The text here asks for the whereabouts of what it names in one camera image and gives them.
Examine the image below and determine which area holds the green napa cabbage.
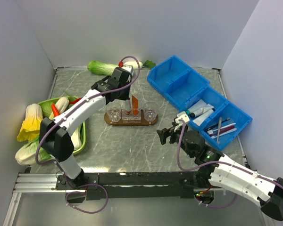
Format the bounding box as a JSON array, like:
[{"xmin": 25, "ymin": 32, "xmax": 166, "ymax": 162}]
[{"xmin": 87, "ymin": 60, "xmax": 118, "ymax": 76}]

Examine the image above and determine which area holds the blue compartment bin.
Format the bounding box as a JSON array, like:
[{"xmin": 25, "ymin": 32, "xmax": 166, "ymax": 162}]
[{"xmin": 147, "ymin": 56, "xmax": 252, "ymax": 151}]

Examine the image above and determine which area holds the white radish with leaves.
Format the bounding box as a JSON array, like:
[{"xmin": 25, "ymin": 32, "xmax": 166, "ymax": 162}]
[{"xmin": 124, "ymin": 60, "xmax": 156, "ymax": 70}]

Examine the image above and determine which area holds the white corn cob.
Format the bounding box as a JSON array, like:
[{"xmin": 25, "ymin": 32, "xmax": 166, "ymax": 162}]
[{"xmin": 48, "ymin": 97, "xmax": 69, "ymax": 120}]

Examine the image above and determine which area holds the clear plastic cup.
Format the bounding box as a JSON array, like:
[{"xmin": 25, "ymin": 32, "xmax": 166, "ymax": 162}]
[
  {"xmin": 143, "ymin": 102, "xmax": 158, "ymax": 122},
  {"xmin": 106, "ymin": 102, "xmax": 122, "ymax": 122}
]

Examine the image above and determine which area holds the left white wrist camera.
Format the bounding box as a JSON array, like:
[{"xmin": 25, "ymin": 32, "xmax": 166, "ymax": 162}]
[{"xmin": 118, "ymin": 61, "xmax": 134, "ymax": 75}]

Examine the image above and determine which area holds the large white toothpaste tube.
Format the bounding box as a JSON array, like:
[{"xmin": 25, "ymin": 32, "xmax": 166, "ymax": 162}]
[{"xmin": 193, "ymin": 109, "xmax": 215, "ymax": 126}]

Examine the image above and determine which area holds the yellow white cabbage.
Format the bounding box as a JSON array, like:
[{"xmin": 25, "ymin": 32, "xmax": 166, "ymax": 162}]
[{"xmin": 17, "ymin": 104, "xmax": 43, "ymax": 142}]

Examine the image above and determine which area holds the orange carrot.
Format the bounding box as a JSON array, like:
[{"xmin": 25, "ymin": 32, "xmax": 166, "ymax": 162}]
[{"xmin": 51, "ymin": 104, "xmax": 60, "ymax": 117}]

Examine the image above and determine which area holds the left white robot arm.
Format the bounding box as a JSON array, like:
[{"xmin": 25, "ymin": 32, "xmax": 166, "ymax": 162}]
[{"xmin": 39, "ymin": 65, "xmax": 133, "ymax": 189}]

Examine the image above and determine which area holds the white toothbrush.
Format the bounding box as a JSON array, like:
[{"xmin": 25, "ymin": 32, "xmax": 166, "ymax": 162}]
[{"xmin": 206, "ymin": 121, "xmax": 236, "ymax": 134}]

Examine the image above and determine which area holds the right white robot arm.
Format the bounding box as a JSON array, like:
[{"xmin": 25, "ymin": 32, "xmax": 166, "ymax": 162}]
[{"xmin": 157, "ymin": 125, "xmax": 283, "ymax": 221}]

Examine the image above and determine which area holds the white toothpaste tube black cap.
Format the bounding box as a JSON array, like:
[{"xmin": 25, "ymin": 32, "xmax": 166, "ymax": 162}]
[{"xmin": 190, "ymin": 104, "xmax": 214, "ymax": 118}]

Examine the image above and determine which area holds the pale green cabbage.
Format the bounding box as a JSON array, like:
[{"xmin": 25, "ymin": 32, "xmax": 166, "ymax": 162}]
[{"xmin": 15, "ymin": 137, "xmax": 51, "ymax": 165}]

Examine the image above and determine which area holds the white toothpaste tube green cap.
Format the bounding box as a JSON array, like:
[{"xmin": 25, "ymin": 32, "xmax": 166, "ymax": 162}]
[{"xmin": 185, "ymin": 99, "xmax": 206, "ymax": 115}]

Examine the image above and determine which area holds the orange toothpaste tube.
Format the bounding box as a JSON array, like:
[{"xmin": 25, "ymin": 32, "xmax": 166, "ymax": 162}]
[{"xmin": 132, "ymin": 96, "xmax": 139, "ymax": 116}]

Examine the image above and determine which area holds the red toothbrush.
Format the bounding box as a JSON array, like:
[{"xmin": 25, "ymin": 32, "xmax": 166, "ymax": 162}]
[{"xmin": 208, "ymin": 126, "xmax": 235, "ymax": 136}]

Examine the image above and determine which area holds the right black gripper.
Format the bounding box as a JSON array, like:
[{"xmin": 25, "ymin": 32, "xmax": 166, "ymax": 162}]
[{"xmin": 157, "ymin": 121, "xmax": 195, "ymax": 158}]

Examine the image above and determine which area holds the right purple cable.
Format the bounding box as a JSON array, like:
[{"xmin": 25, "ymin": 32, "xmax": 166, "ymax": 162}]
[{"xmin": 176, "ymin": 120, "xmax": 283, "ymax": 212}]

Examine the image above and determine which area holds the clear acrylic toothbrush holder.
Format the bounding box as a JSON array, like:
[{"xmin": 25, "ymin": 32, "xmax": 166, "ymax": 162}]
[{"xmin": 122, "ymin": 109, "xmax": 142, "ymax": 124}]

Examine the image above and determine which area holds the brown oval wooden tray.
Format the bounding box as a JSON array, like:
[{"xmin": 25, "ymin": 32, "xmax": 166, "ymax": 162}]
[{"xmin": 104, "ymin": 109, "xmax": 158, "ymax": 126}]

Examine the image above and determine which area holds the red chili pepper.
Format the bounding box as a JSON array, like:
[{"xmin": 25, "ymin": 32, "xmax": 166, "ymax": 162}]
[{"xmin": 69, "ymin": 98, "xmax": 82, "ymax": 105}]

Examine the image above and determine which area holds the black base frame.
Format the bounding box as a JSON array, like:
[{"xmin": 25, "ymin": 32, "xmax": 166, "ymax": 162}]
[{"xmin": 56, "ymin": 171, "xmax": 210, "ymax": 201}]

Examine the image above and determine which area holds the bok choy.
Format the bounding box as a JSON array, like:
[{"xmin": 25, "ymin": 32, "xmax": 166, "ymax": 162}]
[{"xmin": 71, "ymin": 128, "xmax": 83, "ymax": 150}]

